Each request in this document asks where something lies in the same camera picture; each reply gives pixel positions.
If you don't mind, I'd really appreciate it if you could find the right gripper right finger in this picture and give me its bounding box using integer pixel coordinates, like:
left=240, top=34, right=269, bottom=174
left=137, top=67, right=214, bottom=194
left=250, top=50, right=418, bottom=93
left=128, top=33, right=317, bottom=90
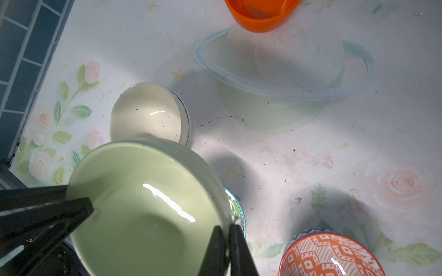
left=229, top=224, right=259, bottom=276

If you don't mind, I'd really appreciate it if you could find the light green bowl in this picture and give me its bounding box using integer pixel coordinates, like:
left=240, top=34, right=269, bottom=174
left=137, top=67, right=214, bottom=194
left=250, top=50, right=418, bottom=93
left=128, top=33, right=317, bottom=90
left=66, top=139, right=231, bottom=276

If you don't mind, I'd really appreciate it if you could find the cream bowl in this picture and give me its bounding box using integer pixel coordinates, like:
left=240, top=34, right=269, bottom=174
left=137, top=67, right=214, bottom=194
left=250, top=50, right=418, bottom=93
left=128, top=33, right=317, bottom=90
left=110, top=82, right=181, bottom=143

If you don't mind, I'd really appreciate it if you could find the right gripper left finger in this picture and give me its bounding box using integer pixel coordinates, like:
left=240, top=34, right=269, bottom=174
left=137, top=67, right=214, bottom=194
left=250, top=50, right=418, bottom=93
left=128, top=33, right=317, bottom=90
left=198, top=225, right=227, bottom=276

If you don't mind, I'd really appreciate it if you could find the green leaf pattern bowl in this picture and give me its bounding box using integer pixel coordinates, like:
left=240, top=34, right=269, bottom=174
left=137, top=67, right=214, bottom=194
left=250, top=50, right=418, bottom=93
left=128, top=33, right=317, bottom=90
left=224, top=188, right=247, bottom=238

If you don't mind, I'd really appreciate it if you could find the floral table mat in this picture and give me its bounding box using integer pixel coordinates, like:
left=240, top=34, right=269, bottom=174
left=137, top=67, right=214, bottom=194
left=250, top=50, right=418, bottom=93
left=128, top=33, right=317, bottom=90
left=1, top=1, right=442, bottom=276

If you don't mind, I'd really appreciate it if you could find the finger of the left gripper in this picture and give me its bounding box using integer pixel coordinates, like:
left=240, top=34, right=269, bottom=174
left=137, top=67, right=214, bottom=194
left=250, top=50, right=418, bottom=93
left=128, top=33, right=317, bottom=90
left=1, top=185, right=67, bottom=212
left=1, top=198, right=93, bottom=276

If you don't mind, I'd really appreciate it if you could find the red pattern bowl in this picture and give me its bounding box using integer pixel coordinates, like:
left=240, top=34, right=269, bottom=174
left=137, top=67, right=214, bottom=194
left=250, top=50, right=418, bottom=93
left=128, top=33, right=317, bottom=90
left=279, top=233, right=385, bottom=276

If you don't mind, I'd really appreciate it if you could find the white bowl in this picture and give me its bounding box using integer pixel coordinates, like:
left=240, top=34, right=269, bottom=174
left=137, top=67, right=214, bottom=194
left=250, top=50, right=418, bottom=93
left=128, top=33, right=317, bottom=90
left=169, top=89, right=194, bottom=149

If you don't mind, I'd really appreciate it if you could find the blue floral bowl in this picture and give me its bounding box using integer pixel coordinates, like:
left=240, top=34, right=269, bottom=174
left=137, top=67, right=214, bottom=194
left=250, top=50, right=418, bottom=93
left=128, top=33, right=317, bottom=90
left=283, top=228, right=336, bottom=253

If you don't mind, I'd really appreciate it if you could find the orange bowl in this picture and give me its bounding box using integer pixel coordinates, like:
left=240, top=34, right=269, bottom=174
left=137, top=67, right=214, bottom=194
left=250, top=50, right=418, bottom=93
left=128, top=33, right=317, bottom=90
left=225, top=0, right=302, bottom=33

